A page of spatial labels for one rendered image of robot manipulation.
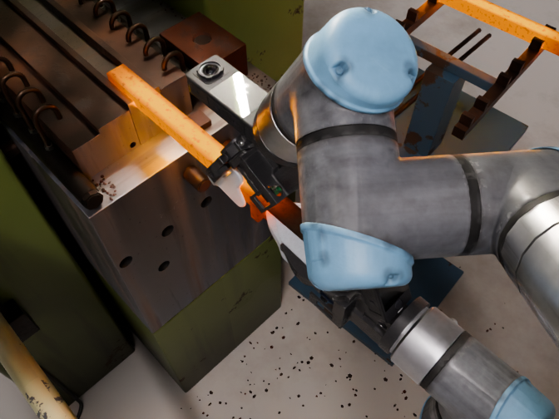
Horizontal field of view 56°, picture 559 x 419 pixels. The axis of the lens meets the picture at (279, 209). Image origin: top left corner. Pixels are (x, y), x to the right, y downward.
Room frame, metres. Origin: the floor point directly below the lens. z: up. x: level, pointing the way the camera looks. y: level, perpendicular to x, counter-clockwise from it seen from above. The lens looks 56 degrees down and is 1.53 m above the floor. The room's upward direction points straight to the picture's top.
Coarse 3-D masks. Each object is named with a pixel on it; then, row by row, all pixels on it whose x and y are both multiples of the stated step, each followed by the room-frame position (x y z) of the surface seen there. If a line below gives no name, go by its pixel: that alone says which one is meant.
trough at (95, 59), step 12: (24, 0) 0.79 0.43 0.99; (36, 0) 0.79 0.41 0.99; (36, 12) 0.76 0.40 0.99; (48, 12) 0.76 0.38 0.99; (60, 12) 0.74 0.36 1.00; (48, 24) 0.73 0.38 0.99; (60, 24) 0.73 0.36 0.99; (72, 24) 0.72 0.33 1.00; (60, 36) 0.70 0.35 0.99; (72, 36) 0.70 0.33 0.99; (84, 36) 0.69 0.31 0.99; (84, 48) 0.67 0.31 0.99; (96, 48) 0.67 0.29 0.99; (96, 60) 0.64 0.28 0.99; (108, 60) 0.64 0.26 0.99
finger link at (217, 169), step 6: (222, 156) 0.36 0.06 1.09; (228, 156) 0.36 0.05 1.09; (216, 162) 0.36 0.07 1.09; (222, 162) 0.35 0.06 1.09; (210, 168) 0.36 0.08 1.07; (216, 168) 0.36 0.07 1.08; (222, 168) 0.35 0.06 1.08; (228, 168) 0.35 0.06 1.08; (210, 174) 0.36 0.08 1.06; (216, 174) 0.35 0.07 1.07; (222, 174) 0.36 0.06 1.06; (216, 180) 0.37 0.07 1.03
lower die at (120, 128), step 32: (0, 0) 0.79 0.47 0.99; (64, 0) 0.78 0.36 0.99; (0, 32) 0.70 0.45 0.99; (32, 32) 0.70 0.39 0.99; (96, 32) 0.70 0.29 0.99; (0, 64) 0.64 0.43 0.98; (32, 64) 0.63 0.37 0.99; (64, 64) 0.63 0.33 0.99; (128, 64) 0.62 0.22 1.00; (160, 64) 0.62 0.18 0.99; (32, 96) 0.57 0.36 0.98; (64, 96) 0.56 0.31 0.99; (96, 96) 0.56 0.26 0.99; (64, 128) 0.51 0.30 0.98; (96, 128) 0.50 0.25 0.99; (128, 128) 0.52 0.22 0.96; (160, 128) 0.56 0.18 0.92; (96, 160) 0.48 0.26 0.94
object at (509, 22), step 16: (448, 0) 0.88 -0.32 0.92; (464, 0) 0.87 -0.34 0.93; (480, 0) 0.87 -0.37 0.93; (480, 16) 0.84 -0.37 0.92; (496, 16) 0.82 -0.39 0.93; (512, 16) 0.82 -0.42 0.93; (512, 32) 0.80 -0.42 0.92; (528, 32) 0.78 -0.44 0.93; (544, 32) 0.77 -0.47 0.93; (544, 48) 0.76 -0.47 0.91
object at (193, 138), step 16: (112, 80) 0.58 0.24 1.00; (128, 80) 0.57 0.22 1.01; (128, 96) 0.55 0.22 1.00; (144, 96) 0.54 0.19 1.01; (160, 96) 0.54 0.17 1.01; (144, 112) 0.53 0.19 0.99; (160, 112) 0.51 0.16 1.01; (176, 112) 0.51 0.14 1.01; (176, 128) 0.48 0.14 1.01; (192, 128) 0.48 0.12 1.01; (192, 144) 0.45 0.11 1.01; (208, 144) 0.45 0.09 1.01; (208, 160) 0.42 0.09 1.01; (256, 208) 0.35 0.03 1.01; (272, 208) 0.35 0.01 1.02; (288, 208) 0.35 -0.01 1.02; (288, 224) 0.32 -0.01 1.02
